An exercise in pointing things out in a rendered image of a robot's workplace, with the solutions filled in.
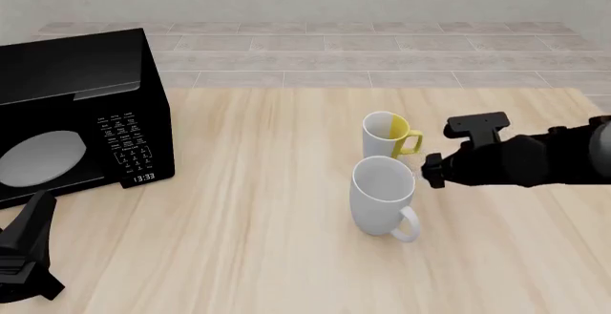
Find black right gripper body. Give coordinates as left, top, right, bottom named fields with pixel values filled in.
left=421, top=151, right=449, bottom=190

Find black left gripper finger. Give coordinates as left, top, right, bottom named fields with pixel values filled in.
left=0, top=188, right=58, bottom=260

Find black microwave oven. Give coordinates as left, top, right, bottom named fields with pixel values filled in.
left=0, top=27, right=176, bottom=212

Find round grey turntable plate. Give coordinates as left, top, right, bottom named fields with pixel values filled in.
left=0, top=130, right=88, bottom=188

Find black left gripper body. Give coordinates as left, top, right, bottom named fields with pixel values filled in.
left=0, top=248, right=66, bottom=302

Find yellow and white mug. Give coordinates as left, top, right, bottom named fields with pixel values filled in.
left=361, top=111, right=425, bottom=160

